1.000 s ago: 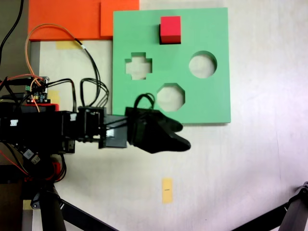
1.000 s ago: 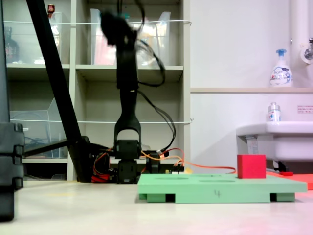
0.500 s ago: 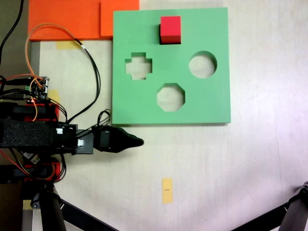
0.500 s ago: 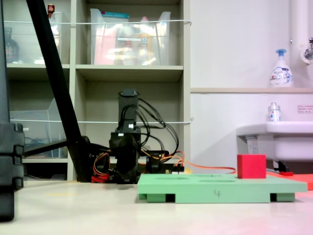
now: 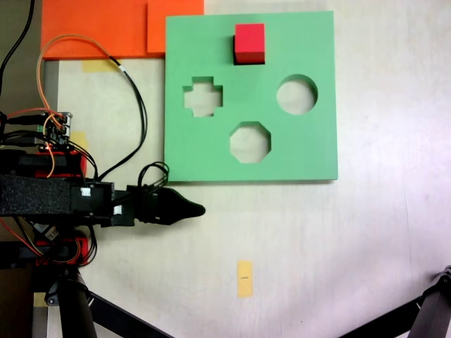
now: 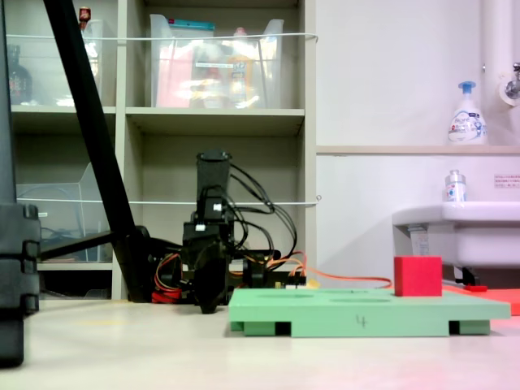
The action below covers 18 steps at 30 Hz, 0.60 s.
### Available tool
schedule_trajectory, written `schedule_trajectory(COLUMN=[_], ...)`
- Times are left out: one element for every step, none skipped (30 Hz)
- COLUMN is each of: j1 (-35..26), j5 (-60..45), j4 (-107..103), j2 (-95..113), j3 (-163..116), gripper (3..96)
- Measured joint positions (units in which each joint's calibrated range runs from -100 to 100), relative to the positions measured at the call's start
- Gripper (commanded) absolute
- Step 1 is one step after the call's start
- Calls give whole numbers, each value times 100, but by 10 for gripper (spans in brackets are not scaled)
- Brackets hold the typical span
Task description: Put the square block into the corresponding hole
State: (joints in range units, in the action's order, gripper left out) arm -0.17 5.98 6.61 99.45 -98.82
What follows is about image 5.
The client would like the red square block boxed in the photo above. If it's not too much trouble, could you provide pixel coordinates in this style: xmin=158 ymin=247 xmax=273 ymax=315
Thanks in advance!
xmin=233 ymin=23 xmax=266 ymax=65

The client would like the orange flat block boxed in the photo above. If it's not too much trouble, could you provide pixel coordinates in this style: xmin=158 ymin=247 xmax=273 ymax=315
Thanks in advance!
xmin=41 ymin=0 xmax=205 ymax=60

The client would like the green shape sorter board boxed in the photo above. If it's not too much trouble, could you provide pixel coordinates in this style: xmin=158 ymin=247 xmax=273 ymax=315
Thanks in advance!
xmin=163 ymin=10 xmax=339 ymax=184

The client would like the tan tape with black mark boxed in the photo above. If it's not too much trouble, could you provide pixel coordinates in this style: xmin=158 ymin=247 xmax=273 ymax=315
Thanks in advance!
xmin=237 ymin=260 xmax=254 ymax=299

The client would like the thin black tripod strut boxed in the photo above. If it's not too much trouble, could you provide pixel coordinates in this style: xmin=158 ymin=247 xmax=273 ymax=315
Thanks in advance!
xmin=86 ymin=291 xmax=177 ymax=338
xmin=337 ymin=297 xmax=424 ymax=338

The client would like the small circuit board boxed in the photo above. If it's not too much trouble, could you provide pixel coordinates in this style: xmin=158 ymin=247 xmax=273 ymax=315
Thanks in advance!
xmin=35 ymin=111 xmax=73 ymax=151

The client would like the thick black tripod leg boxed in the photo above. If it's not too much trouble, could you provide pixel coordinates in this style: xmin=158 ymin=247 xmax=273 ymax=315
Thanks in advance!
xmin=44 ymin=267 xmax=98 ymax=338

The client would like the black notched tripod leg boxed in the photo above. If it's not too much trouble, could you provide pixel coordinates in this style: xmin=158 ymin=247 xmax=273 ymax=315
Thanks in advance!
xmin=410 ymin=263 xmax=451 ymax=338

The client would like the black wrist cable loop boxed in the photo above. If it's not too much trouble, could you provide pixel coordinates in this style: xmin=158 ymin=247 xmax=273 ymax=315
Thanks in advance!
xmin=138 ymin=161 xmax=171 ymax=193

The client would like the orange base wire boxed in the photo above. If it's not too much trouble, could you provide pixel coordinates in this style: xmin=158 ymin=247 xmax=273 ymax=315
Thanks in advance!
xmin=0 ymin=217 xmax=82 ymax=264

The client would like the black cable with white connector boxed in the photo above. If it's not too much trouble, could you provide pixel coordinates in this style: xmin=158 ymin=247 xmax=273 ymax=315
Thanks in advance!
xmin=97 ymin=56 xmax=147 ymax=181

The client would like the black plug cable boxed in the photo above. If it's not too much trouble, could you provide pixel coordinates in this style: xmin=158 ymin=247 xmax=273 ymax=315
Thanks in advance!
xmin=0 ymin=132 xmax=38 ymax=147
xmin=0 ymin=114 xmax=47 ymax=127

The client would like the long orange wire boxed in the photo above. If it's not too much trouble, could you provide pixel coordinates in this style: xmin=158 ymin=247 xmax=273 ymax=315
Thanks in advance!
xmin=37 ymin=34 xmax=123 ymax=119

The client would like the thick black power cable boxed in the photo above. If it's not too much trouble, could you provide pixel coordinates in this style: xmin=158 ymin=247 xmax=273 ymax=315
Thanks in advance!
xmin=0 ymin=0 xmax=36 ymax=98

